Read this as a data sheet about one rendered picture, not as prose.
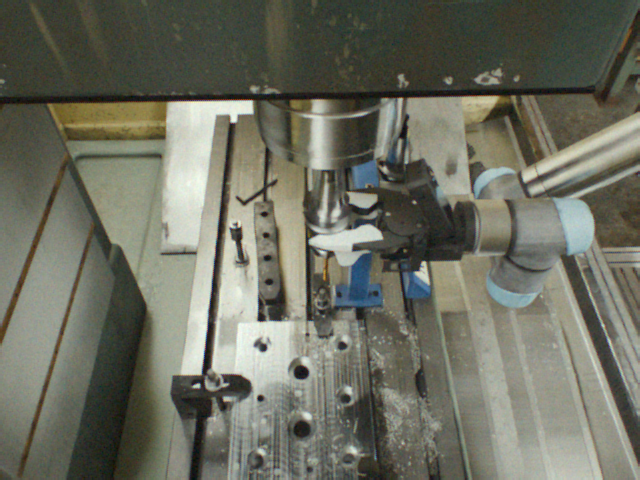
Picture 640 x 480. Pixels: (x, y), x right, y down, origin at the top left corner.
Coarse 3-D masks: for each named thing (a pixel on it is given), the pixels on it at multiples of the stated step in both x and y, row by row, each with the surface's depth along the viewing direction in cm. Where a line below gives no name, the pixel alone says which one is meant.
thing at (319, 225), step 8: (344, 192) 73; (304, 200) 72; (344, 200) 72; (304, 208) 73; (344, 208) 71; (304, 216) 71; (312, 216) 70; (320, 216) 70; (336, 216) 70; (344, 216) 70; (304, 224) 72; (312, 224) 71; (320, 224) 70; (328, 224) 70; (336, 224) 70; (344, 224) 72; (320, 232) 71; (328, 232) 71; (336, 232) 71
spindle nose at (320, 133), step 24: (264, 120) 55; (288, 120) 52; (312, 120) 51; (336, 120) 51; (360, 120) 51; (384, 120) 53; (288, 144) 54; (312, 144) 53; (336, 144) 53; (360, 144) 54; (384, 144) 56; (336, 168) 56
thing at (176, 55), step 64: (0, 0) 37; (64, 0) 37; (128, 0) 37; (192, 0) 37; (256, 0) 37; (320, 0) 37; (384, 0) 37; (448, 0) 38; (512, 0) 38; (576, 0) 38; (0, 64) 40; (64, 64) 41; (128, 64) 41; (192, 64) 41; (256, 64) 41; (320, 64) 41; (384, 64) 41; (448, 64) 41; (512, 64) 42; (576, 64) 42
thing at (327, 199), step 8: (320, 176) 66; (328, 176) 66; (336, 176) 66; (320, 184) 67; (328, 184) 67; (336, 184) 67; (312, 192) 69; (320, 192) 68; (328, 192) 67; (336, 192) 68; (312, 200) 70; (320, 200) 68; (328, 200) 68; (336, 200) 69; (312, 208) 70; (320, 208) 69; (328, 208) 69; (336, 208) 69; (328, 216) 70
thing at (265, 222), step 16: (256, 208) 125; (272, 208) 125; (256, 224) 122; (272, 224) 122; (256, 240) 119; (272, 240) 119; (272, 256) 117; (272, 272) 114; (272, 288) 112; (272, 304) 112
